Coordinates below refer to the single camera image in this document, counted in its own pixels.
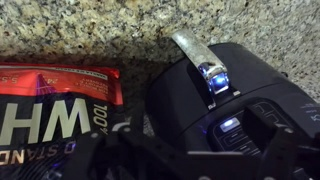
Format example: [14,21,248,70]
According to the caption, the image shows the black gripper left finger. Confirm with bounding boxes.
[59,104,188,180]

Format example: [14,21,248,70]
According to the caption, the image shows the black red whey protein bag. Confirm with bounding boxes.
[0,62,126,180]

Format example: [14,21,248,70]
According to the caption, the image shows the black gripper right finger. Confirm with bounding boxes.
[241,106,320,180]

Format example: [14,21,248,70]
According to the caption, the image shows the black air fryer body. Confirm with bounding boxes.
[176,94,320,161]

